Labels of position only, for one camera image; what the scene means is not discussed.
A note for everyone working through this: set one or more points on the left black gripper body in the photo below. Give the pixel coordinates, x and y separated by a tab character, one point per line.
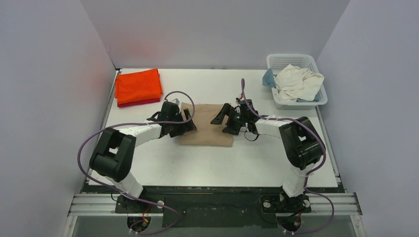
178	121

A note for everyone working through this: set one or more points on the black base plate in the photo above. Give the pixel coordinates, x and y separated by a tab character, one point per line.
207	207

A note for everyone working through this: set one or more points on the blue t shirt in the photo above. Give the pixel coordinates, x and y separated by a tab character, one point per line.
268	79

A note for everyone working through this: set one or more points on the beige t shirt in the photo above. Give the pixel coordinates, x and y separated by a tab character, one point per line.
206	134

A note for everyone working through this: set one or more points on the white t shirt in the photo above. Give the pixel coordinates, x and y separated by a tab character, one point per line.
295	84

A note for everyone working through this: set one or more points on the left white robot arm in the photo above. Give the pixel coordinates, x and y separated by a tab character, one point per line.
113	155

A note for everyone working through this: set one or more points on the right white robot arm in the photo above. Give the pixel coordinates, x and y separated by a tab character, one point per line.
302	144

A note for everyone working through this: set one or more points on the folded orange t shirt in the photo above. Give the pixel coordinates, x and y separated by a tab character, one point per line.
138	86

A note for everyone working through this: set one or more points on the aluminium rail frame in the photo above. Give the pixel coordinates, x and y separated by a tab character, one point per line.
261	164

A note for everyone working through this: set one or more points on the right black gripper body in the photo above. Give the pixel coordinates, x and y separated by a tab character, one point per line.
230	117

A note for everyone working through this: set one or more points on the folded red t shirt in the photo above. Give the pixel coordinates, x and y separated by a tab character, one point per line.
135	103

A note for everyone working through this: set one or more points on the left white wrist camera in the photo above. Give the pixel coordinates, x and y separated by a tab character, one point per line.
175	101

